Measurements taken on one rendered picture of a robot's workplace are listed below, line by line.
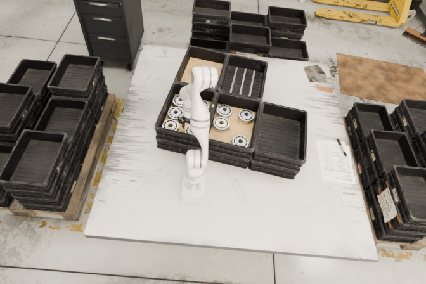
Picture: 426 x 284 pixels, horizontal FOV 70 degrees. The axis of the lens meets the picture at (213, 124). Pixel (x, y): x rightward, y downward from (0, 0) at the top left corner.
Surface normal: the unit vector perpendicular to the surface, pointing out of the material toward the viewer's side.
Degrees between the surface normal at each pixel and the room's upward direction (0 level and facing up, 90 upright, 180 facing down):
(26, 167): 0
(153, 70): 0
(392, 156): 0
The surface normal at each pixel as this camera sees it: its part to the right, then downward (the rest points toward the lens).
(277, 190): 0.09, -0.61
